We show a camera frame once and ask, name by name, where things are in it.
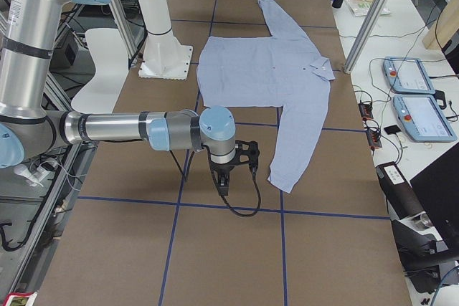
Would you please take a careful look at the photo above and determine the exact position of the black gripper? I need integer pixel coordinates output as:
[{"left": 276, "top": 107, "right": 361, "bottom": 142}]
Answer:
[{"left": 209, "top": 162, "right": 235, "bottom": 196}]

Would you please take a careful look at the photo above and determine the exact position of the light blue striped shirt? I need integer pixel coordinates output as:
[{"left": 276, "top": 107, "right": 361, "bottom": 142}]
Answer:
[{"left": 197, "top": 0, "right": 335, "bottom": 193}]

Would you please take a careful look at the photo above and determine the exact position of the white plastic chair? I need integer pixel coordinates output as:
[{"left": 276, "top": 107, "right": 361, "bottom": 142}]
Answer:
[{"left": 71, "top": 28, "right": 129, "bottom": 113}]

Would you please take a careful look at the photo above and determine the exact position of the lower blue teach pendant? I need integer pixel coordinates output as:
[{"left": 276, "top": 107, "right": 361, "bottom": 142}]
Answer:
[{"left": 392, "top": 95, "right": 457, "bottom": 142}]

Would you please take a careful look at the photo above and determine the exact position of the blue teach pendant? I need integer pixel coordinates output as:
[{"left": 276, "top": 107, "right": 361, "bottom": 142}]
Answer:
[
  {"left": 382, "top": 57, "right": 435, "bottom": 95},
  {"left": 392, "top": 95, "right": 457, "bottom": 142}
]

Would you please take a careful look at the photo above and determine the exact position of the upper blue teach pendant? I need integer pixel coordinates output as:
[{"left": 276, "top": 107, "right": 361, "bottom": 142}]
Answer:
[{"left": 382, "top": 57, "right": 435, "bottom": 95}]

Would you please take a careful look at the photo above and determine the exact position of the black computer monitor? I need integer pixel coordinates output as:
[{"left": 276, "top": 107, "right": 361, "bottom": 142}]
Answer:
[{"left": 410, "top": 145, "right": 458, "bottom": 248}]

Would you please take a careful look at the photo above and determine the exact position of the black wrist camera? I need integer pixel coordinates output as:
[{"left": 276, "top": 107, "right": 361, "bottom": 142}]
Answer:
[{"left": 235, "top": 140, "right": 260, "bottom": 176}]

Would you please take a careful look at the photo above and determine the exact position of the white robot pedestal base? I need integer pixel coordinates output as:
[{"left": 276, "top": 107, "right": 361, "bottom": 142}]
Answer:
[{"left": 138, "top": 0, "right": 193, "bottom": 80}]

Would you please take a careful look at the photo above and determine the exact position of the aluminium frame post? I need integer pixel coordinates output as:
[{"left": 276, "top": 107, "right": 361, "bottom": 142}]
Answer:
[{"left": 344, "top": 0, "right": 387, "bottom": 74}]

